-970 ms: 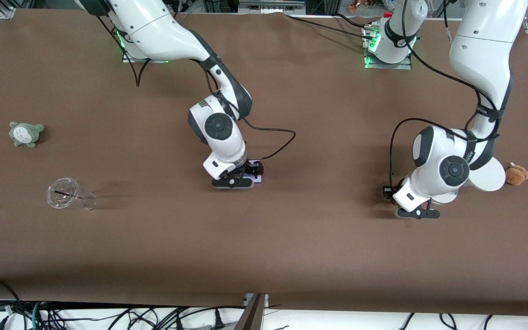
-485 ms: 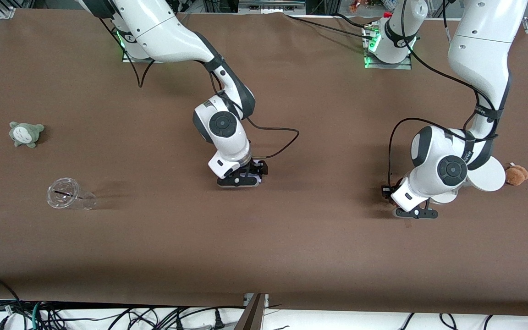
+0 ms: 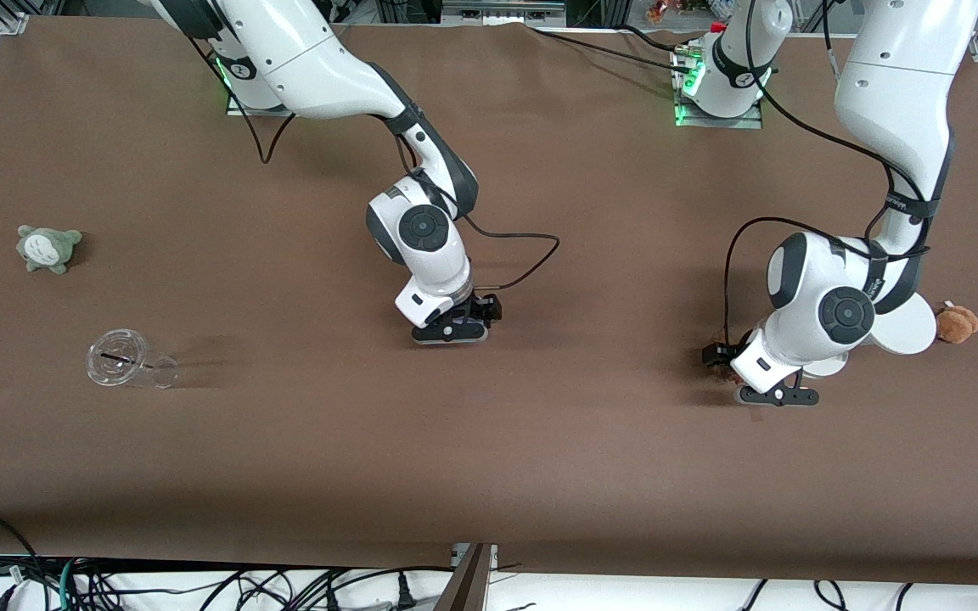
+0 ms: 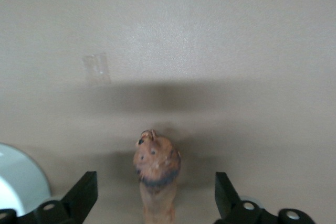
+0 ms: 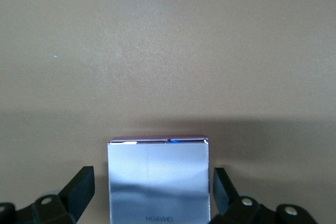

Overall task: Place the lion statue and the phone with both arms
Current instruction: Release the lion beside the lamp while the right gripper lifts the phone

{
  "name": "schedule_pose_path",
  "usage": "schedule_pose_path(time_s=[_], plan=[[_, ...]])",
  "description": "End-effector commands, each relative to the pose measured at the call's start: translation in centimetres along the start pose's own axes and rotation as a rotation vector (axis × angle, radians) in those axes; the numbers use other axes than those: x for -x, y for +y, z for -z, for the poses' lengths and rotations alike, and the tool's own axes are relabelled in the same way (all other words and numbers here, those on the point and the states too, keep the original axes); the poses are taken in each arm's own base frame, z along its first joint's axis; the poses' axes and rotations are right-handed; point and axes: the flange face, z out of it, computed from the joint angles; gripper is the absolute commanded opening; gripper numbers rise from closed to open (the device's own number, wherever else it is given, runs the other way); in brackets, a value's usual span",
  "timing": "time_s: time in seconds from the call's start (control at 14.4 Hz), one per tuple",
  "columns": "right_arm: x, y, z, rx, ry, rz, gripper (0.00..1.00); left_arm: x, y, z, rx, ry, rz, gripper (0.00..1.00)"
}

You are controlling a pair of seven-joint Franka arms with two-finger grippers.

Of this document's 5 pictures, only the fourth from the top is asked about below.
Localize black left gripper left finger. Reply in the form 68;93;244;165
17;171;98;224

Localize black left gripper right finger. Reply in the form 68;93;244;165
214;172;280;224

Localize brown lion statue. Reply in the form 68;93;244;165
132;129;182;224

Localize white round cup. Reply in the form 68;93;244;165
0;142;52;217

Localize small clear tape piece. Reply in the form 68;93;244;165
82;52;111;84

